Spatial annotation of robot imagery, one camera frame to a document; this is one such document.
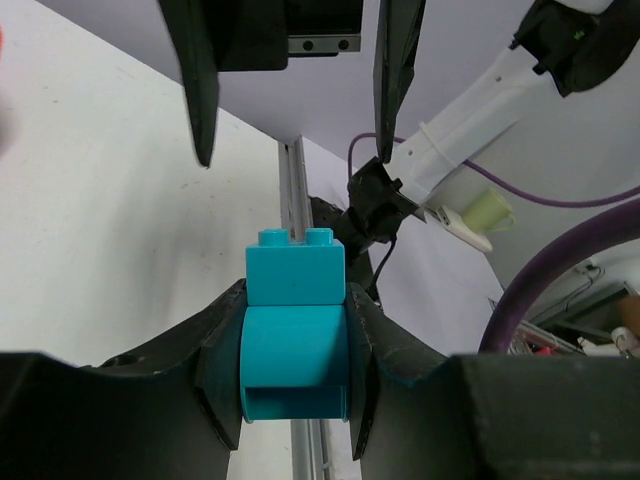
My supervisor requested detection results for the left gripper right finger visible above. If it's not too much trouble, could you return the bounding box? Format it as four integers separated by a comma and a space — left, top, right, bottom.
345, 284, 639, 479

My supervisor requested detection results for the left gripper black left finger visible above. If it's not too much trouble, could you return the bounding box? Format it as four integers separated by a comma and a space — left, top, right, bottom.
1, 281, 247, 479

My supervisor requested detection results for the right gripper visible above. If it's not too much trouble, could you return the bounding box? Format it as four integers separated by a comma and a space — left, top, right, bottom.
158, 0, 426, 168

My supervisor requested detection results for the teal lego piece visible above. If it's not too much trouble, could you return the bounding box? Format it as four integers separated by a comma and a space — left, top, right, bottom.
239, 228, 350, 423

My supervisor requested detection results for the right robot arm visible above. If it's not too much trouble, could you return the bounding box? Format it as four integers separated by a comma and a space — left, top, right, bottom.
159, 1, 639, 259

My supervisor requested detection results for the pale green mug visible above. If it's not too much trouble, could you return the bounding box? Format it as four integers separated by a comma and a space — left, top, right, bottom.
461, 188, 515, 234

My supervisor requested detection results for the aluminium table frame rail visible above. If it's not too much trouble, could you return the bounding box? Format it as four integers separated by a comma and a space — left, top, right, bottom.
279, 136, 361, 479

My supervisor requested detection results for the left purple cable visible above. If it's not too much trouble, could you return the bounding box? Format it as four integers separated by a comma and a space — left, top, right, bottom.
478, 199, 640, 354

